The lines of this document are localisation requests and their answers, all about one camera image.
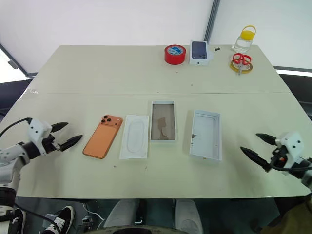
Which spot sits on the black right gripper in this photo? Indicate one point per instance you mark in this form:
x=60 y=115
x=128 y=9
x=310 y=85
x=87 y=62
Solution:
x=278 y=157

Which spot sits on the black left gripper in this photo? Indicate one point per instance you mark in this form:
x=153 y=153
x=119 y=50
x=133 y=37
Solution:
x=50 y=144

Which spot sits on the orange smartphone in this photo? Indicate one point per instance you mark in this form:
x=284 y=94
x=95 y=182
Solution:
x=100 y=139

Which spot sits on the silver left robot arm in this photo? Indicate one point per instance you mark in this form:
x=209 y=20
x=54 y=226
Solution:
x=9 y=156

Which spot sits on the white phone box base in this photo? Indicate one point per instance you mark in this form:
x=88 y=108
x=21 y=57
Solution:
x=206 y=135

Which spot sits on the white box blue phone print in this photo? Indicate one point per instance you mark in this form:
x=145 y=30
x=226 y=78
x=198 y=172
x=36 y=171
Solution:
x=199 y=52

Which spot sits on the white moulded paper insert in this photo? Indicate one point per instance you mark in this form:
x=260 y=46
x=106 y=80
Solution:
x=134 y=137

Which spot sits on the olive brown bag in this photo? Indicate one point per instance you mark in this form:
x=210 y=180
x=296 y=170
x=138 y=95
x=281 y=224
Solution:
x=290 y=217

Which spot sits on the yellow tape roll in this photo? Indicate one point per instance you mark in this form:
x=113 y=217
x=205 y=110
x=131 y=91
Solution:
x=249 y=68

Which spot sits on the black sneaker white laces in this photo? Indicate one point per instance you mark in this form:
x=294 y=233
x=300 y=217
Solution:
x=18 y=220
x=62 y=218

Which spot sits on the grey rounded leg shape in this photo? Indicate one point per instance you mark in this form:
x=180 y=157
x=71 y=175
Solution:
x=189 y=214
x=119 y=213

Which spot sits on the small black clip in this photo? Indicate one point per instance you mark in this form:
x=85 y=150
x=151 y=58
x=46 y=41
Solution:
x=217 y=49

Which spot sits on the glass jar yellow lid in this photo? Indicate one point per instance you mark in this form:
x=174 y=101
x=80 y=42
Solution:
x=245 y=39

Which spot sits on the red tape roll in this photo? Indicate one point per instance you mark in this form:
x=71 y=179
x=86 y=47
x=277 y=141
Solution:
x=174 y=57

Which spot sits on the grey vertical pole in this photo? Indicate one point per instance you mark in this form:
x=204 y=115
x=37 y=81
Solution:
x=211 y=19

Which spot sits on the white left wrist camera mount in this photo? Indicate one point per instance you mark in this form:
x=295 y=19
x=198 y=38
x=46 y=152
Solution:
x=36 y=129

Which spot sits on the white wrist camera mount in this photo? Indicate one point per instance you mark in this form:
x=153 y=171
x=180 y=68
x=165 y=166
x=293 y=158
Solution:
x=291 y=146
x=36 y=129

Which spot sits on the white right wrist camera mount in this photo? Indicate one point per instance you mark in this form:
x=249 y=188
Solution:
x=291 y=146

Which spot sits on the grey slanted frame bar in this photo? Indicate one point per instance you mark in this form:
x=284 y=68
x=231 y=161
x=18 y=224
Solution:
x=17 y=65

